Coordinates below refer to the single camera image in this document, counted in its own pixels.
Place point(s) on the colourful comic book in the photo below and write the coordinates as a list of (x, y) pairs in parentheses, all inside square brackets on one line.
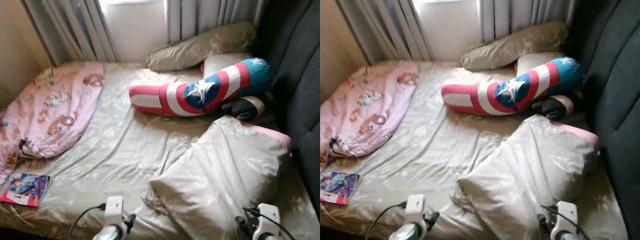
[(25, 189), (340, 187)]

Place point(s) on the pink cartoon print blanket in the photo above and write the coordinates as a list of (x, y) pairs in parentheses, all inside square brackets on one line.
[(365, 107), (55, 110)]

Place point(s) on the bed with grey floral sheet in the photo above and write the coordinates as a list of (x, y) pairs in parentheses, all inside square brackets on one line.
[(125, 150), (440, 150)]

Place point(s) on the black plush toy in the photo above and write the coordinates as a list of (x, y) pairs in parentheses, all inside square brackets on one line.
[(550, 107), (240, 109)]

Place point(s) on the red white blue shield bolster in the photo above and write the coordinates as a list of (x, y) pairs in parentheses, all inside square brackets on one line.
[(510, 91), (200, 92)]

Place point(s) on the dark padded headboard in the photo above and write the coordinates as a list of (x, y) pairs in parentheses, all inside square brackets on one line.
[(300, 75), (615, 75)]

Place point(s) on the plain white pillow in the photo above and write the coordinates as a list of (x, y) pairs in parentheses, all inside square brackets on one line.
[(532, 61), (220, 62)]

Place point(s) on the grey floral pillow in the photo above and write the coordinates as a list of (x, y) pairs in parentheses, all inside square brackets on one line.
[(200, 47), (515, 46)]

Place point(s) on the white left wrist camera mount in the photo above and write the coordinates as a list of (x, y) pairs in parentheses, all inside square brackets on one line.
[(114, 211), (415, 209)]

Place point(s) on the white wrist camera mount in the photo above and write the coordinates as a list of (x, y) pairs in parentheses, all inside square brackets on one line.
[(114, 211), (566, 218), (267, 220), (415, 209)]

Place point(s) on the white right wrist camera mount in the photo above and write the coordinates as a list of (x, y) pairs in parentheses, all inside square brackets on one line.
[(267, 220), (566, 218)]

